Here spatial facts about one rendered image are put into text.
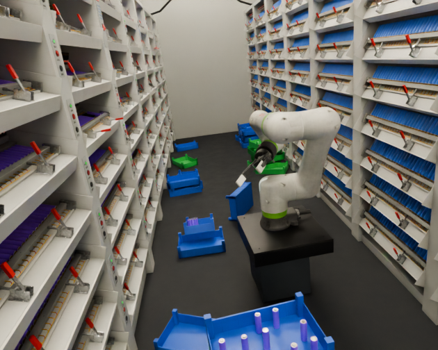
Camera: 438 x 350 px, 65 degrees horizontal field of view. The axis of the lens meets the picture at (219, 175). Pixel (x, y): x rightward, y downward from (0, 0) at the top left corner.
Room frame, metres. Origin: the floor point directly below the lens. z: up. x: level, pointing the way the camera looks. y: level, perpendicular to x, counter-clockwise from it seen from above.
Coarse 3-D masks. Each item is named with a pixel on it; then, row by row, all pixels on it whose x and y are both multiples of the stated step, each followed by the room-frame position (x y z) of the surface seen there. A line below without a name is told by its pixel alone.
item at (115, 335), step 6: (108, 336) 1.05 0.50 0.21; (114, 336) 1.05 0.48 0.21; (120, 336) 1.05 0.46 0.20; (126, 336) 1.05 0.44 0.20; (108, 342) 1.03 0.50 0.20; (114, 342) 1.05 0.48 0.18; (120, 342) 1.05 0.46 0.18; (126, 342) 1.05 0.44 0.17; (108, 348) 1.01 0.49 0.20; (114, 348) 1.02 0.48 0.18; (120, 348) 1.03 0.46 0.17; (126, 348) 1.03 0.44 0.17
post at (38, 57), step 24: (24, 0) 1.06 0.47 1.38; (48, 24) 1.10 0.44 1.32; (0, 48) 1.05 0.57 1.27; (24, 48) 1.06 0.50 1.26; (48, 48) 1.06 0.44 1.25; (48, 72) 1.06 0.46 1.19; (48, 120) 1.06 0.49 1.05; (72, 192) 1.06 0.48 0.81; (96, 192) 1.14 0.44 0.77; (96, 216) 1.08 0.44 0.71; (96, 240) 1.06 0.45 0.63; (120, 288) 1.13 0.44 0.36; (120, 312) 1.07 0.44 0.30
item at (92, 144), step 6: (78, 108) 1.69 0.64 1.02; (84, 108) 1.75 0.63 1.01; (90, 108) 1.75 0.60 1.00; (96, 108) 1.75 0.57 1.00; (102, 108) 1.75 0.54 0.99; (108, 108) 1.75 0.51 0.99; (114, 108) 1.75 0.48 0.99; (108, 114) 1.73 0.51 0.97; (114, 114) 1.75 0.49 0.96; (114, 120) 1.70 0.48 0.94; (102, 126) 1.52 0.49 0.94; (108, 126) 1.54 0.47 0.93; (114, 126) 1.63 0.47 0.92; (102, 132) 1.42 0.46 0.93; (108, 132) 1.51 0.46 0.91; (84, 138) 1.15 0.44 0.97; (90, 138) 1.29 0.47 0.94; (96, 138) 1.30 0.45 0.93; (102, 138) 1.39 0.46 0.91; (90, 144) 1.21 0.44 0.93; (96, 144) 1.30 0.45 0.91; (90, 150) 1.22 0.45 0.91
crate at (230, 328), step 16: (288, 304) 0.83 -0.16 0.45; (304, 304) 0.82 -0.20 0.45; (208, 320) 0.78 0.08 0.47; (224, 320) 0.80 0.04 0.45; (240, 320) 0.81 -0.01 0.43; (272, 320) 0.82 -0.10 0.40; (288, 320) 0.82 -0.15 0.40; (208, 336) 0.74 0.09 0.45; (224, 336) 0.79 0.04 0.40; (240, 336) 0.78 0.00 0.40; (256, 336) 0.77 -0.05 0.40; (272, 336) 0.76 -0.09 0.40; (288, 336) 0.76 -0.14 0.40; (320, 336) 0.72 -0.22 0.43
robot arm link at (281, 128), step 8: (272, 112) 1.38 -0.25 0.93; (280, 112) 1.28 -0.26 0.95; (288, 112) 1.28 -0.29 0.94; (296, 112) 1.27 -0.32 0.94; (264, 120) 1.36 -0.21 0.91; (272, 120) 1.26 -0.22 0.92; (280, 120) 1.24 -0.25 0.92; (288, 120) 1.24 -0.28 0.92; (296, 120) 1.24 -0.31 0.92; (264, 128) 1.32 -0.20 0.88; (272, 128) 1.24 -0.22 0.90; (280, 128) 1.23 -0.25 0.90; (288, 128) 1.23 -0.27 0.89; (296, 128) 1.23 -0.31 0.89; (272, 136) 1.25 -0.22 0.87; (280, 136) 1.23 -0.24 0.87; (288, 136) 1.23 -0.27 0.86; (296, 136) 1.24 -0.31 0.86
